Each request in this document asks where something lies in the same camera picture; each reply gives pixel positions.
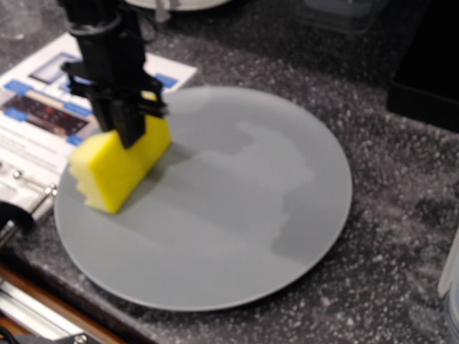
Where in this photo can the laminated dishwasher instruction sheet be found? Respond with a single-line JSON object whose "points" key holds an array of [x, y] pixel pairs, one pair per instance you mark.
{"points": [[41, 121]]}

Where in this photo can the white plate with cutlery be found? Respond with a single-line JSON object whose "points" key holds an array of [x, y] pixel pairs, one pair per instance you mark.
{"points": [[164, 7]]}

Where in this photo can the black box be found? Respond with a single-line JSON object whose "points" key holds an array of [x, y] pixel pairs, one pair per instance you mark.
{"points": [[425, 85]]}

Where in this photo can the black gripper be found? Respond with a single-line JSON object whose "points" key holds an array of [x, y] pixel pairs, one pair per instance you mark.
{"points": [[111, 76]]}

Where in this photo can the yellow sponge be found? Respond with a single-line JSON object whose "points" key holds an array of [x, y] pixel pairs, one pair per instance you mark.
{"points": [[107, 173]]}

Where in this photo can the translucent plastic container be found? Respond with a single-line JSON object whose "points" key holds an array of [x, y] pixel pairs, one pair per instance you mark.
{"points": [[447, 289]]}

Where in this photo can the clear glass container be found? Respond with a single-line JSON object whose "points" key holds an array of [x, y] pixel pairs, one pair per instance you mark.
{"points": [[348, 17]]}

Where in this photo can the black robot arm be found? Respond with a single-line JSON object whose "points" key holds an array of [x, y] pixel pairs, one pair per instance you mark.
{"points": [[92, 12]]}

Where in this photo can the grey round plate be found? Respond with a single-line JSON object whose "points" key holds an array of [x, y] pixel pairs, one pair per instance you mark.
{"points": [[252, 193]]}

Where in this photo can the metal clamp with black handle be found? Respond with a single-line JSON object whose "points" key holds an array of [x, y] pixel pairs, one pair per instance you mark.
{"points": [[15, 218]]}

